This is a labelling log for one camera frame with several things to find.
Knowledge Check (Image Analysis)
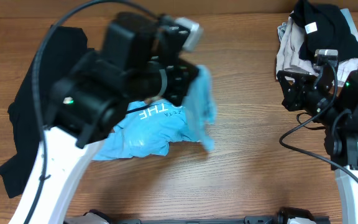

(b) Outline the black folded garment on pile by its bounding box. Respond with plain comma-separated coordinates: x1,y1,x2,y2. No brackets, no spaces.
290,0,358,62

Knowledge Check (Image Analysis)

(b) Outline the grey-blue garment under pile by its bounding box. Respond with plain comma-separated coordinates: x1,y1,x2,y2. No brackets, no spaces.
277,8,358,75

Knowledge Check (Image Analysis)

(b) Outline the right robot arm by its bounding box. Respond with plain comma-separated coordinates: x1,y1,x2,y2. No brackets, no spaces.
277,55,358,223

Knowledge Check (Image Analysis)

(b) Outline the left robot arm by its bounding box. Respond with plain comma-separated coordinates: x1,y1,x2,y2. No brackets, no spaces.
11,12,203,223

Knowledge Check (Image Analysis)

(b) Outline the black t-shirt on left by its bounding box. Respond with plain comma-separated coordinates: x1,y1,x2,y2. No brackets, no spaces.
0,27,88,198

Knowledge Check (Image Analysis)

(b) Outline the light blue printed t-shirt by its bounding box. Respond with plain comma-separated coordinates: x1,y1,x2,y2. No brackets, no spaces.
93,65,217,161

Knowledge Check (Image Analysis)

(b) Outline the beige folded garment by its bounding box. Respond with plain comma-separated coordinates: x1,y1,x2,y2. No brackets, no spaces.
275,15,358,88

